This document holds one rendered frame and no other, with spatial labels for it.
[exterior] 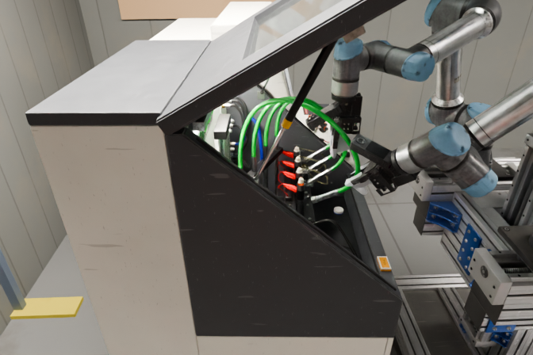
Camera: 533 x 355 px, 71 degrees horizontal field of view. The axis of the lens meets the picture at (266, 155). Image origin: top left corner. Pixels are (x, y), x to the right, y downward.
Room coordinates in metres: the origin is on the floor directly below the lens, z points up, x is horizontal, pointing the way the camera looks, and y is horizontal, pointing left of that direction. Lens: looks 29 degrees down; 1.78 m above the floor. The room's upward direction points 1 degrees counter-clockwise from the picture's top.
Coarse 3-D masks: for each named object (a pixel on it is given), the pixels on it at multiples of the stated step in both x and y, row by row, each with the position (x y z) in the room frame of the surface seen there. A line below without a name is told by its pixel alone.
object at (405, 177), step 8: (392, 152) 0.81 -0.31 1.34; (392, 160) 0.79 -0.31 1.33; (368, 168) 0.84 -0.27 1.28; (376, 168) 0.81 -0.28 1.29; (384, 168) 0.82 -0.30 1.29; (392, 168) 0.80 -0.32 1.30; (400, 168) 0.77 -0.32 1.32; (376, 176) 0.83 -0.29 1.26; (384, 176) 0.81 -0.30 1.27; (392, 176) 0.81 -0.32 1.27; (400, 176) 0.79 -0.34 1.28; (408, 176) 0.78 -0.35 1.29; (416, 176) 0.78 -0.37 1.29; (376, 184) 0.83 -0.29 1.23; (384, 184) 0.80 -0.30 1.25; (392, 184) 0.82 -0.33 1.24; (400, 184) 0.79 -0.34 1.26; (392, 192) 0.79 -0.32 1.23
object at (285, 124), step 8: (336, 40) 0.71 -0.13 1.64; (328, 48) 0.71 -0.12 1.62; (320, 56) 0.71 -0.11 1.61; (320, 64) 0.71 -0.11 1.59; (312, 72) 0.71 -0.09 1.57; (312, 80) 0.71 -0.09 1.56; (304, 88) 0.71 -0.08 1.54; (304, 96) 0.71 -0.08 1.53; (296, 104) 0.72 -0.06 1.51; (288, 112) 0.72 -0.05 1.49; (296, 112) 0.72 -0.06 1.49; (288, 120) 0.72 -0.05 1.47; (288, 128) 0.72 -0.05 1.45; (280, 136) 0.72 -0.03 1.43; (272, 152) 0.73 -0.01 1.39; (264, 160) 0.73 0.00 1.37; (256, 176) 0.73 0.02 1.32
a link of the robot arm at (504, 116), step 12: (528, 84) 0.82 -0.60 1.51; (516, 96) 0.81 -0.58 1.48; (528, 96) 0.80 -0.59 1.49; (492, 108) 0.83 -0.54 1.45; (504, 108) 0.81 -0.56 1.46; (516, 108) 0.80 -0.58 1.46; (528, 108) 0.79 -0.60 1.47; (480, 120) 0.83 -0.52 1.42; (492, 120) 0.81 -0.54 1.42; (504, 120) 0.80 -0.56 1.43; (516, 120) 0.79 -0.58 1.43; (468, 132) 0.82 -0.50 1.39; (480, 132) 0.81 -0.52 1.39; (492, 132) 0.80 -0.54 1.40; (504, 132) 0.80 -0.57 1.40; (480, 144) 0.80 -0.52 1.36
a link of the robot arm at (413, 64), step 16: (480, 0) 1.20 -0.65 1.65; (496, 0) 1.20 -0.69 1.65; (464, 16) 1.15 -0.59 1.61; (480, 16) 1.13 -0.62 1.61; (496, 16) 1.13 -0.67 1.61; (448, 32) 1.05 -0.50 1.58; (464, 32) 1.07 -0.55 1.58; (480, 32) 1.11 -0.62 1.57; (400, 48) 1.00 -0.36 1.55; (416, 48) 0.99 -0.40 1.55; (432, 48) 0.99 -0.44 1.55; (448, 48) 1.02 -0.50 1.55; (384, 64) 1.00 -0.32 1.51; (400, 64) 0.96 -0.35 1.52; (416, 64) 0.93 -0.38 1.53; (432, 64) 0.95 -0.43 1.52; (416, 80) 0.93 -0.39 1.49
